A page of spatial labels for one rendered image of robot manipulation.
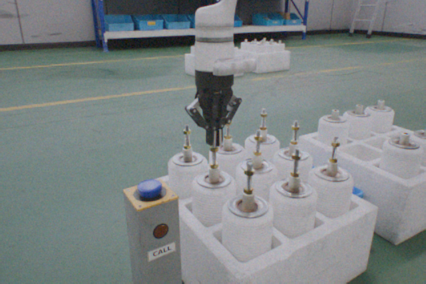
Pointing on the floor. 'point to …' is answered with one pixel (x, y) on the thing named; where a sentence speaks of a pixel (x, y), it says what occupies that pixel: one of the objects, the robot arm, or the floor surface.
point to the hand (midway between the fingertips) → (214, 137)
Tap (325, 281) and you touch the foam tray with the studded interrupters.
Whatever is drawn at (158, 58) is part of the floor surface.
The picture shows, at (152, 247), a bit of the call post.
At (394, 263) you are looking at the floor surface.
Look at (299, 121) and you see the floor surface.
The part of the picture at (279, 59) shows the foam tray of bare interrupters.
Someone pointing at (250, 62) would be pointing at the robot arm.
